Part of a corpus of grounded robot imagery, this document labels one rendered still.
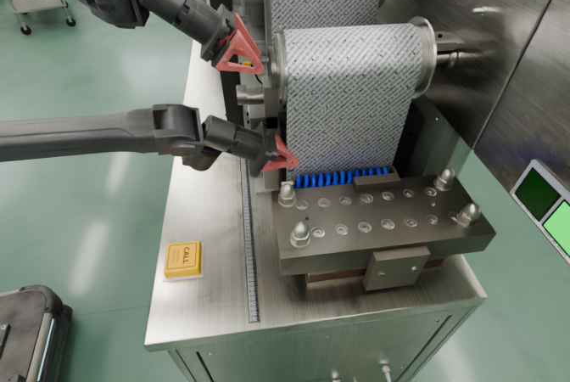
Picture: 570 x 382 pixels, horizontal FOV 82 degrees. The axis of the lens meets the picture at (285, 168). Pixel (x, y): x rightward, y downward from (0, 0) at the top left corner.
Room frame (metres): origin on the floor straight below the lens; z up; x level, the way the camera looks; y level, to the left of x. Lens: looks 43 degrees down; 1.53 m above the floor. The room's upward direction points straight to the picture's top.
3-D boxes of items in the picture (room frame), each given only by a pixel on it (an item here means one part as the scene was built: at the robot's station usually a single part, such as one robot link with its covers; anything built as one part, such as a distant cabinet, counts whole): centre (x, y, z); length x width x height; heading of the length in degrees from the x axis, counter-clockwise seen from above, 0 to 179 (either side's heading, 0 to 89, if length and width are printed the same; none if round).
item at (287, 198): (0.44, 0.00, 1.05); 0.04 x 0.04 x 0.04
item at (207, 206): (1.50, 0.10, 0.88); 2.52 x 0.66 x 0.04; 8
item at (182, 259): (0.38, 0.21, 0.91); 0.07 x 0.07 x 0.02; 8
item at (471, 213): (0.39, -0.34, 1.05); 0.04 x 0.04 x 0.04
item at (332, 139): (0.52, -0.12, 1.10); 0.23 x 0.01 x 0.18; 98
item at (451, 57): (0.61, -0.28, 1.25); 0.07 x 0.04 x 0.04; 98
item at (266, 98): (0.60, 0.05, 1.05); 0.06 x 0.05 x 0.31; 98
